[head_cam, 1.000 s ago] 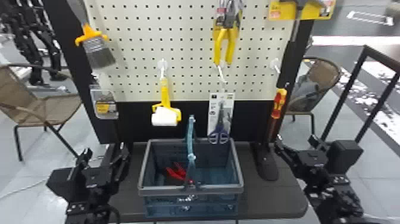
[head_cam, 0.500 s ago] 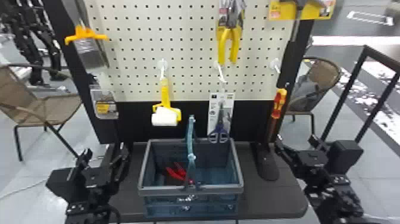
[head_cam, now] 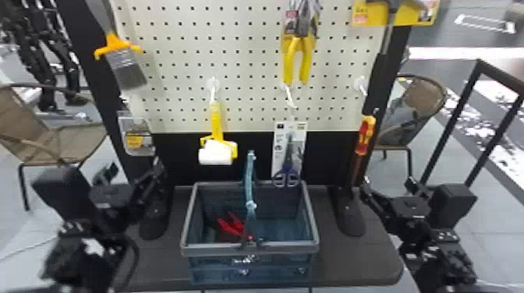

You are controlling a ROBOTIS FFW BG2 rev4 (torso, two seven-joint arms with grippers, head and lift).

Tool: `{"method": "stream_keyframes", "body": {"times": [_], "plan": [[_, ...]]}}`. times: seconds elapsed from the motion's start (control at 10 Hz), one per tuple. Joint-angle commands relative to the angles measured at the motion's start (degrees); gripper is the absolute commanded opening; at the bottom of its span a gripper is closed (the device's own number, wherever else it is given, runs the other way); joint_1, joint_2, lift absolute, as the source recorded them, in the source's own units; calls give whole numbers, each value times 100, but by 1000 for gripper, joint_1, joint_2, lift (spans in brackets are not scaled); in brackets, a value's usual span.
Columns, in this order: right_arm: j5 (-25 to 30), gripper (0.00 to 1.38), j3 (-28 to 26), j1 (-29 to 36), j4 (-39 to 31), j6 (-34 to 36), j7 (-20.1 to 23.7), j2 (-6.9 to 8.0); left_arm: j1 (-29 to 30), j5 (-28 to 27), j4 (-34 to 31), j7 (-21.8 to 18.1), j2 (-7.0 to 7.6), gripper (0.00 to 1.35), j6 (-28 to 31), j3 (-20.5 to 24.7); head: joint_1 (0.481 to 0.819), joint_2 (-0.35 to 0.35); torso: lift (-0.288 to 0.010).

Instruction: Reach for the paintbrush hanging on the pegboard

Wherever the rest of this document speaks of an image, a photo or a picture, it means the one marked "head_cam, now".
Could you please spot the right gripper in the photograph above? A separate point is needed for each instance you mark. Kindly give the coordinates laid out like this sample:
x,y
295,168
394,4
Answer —
x,y
409,212

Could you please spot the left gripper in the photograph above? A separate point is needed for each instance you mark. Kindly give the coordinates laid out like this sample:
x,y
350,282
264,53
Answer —
x,y
110,204

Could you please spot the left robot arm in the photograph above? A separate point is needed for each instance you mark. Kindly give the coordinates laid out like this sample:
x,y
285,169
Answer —
x,y
77,257

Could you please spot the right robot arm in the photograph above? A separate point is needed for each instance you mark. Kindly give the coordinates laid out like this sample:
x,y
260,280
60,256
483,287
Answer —
x,y
442,257

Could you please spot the yellow tool in clear pack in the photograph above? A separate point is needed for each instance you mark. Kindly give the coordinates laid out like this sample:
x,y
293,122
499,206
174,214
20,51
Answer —
x,y
135,139

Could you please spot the red yellow screwdriver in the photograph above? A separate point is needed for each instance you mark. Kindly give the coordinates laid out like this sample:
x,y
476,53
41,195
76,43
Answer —
x,y
364,135

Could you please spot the yellow paint roller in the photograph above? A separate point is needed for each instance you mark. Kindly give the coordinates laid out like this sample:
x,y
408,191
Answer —
x,y
216,151

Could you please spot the red pliers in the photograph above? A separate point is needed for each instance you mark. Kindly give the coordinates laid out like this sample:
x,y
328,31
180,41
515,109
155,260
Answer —
x,y
229,227

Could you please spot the blue scissors on card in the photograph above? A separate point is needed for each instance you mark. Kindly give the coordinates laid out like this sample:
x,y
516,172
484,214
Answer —
x,y
288,163

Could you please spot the grey mesh chair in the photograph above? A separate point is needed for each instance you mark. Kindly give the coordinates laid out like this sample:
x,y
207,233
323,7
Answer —
x,y
409,110

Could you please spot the blue basket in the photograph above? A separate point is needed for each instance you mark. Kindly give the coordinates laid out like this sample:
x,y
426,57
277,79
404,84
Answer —
x,y
249,247

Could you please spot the beige mesh chair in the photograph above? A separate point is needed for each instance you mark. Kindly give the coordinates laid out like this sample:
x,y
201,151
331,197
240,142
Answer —
x,y
41,131

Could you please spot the white pegboard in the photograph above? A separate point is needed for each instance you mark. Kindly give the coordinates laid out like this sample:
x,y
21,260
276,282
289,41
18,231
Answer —
x,y
245,61

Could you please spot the black side table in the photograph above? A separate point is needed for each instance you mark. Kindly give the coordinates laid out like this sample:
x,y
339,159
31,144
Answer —
x,y
491,82

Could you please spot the yellow pliers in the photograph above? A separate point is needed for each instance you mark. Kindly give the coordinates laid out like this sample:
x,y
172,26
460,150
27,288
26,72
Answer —
x,y
291,53

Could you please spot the tool on yellow card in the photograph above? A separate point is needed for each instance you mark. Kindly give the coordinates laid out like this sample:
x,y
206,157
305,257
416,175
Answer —
x,y
368,14

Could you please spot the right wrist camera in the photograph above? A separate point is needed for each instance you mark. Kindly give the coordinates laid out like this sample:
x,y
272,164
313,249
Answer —
x,y
452,204

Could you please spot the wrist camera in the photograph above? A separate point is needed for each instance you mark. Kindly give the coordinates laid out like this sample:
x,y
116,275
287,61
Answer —
x,y
452,204
61,192

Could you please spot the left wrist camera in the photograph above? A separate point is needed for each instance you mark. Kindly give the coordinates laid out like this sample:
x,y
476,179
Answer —
x,y
61,192

